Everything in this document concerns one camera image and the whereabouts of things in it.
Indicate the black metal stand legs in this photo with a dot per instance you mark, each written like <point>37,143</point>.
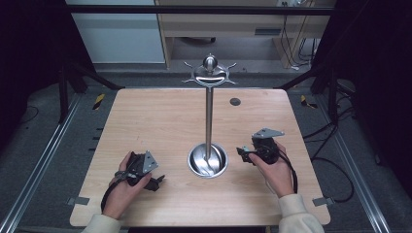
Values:
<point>63,93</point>
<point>332,93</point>

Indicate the person's right hand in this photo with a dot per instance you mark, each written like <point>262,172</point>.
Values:
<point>278,176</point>

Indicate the white cabinet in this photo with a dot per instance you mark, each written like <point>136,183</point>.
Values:
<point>120,39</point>

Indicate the steel hook stand with bowl base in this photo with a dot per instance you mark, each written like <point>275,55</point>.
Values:
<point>209,129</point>

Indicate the person's left hand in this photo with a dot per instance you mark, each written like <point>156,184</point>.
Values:
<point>120,195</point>

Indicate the light wooden desk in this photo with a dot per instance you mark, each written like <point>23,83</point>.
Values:
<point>226,26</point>

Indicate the black horizontal frame bar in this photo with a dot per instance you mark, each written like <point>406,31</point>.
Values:
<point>194,9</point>

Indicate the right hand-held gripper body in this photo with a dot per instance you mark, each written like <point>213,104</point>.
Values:
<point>266,149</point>

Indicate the dark round table grommet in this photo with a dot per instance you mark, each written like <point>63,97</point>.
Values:
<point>235,101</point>

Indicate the aluminium floor rail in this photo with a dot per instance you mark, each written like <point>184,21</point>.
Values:
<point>35,168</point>
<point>356,168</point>

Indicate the grey tape piece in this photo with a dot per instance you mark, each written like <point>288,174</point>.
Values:
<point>323,201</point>
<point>78,201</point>

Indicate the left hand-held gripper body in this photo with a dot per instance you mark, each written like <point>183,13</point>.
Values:
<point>141,164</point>

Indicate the yellow black tape strip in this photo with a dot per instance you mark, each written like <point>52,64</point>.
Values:
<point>98,101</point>
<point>307,102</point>

